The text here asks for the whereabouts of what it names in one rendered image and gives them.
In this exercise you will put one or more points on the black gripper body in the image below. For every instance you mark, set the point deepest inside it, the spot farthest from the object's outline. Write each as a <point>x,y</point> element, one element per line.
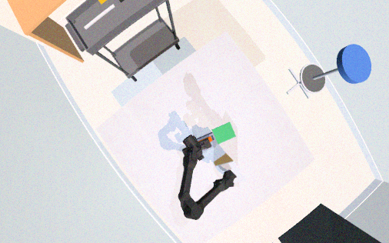
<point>205,143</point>

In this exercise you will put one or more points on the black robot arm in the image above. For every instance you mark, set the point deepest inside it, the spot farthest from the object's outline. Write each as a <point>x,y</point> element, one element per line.
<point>194,209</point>

